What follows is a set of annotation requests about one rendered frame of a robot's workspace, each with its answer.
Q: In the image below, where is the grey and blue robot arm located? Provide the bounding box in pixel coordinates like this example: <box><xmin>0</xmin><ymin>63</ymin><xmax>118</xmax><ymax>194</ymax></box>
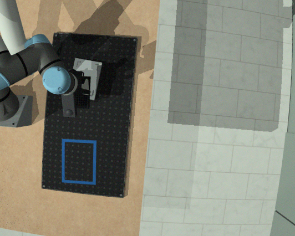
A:
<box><xmin>0</xmin><ymin>0</ymin><xmax>78</xmax><ymax>122</ymax></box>

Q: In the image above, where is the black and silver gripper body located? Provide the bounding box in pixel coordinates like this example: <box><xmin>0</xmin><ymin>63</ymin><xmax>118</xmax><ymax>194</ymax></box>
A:
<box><xmin>67</xmin><ymin>69</ymin><xmax>84</xmax><ymax>95</ymax></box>

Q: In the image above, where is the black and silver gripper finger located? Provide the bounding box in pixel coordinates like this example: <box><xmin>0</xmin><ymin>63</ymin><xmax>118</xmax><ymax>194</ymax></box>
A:
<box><xmin>82</xmin><ymin>79</ymin><xmax>91</xmax><ymax>95</ymax></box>

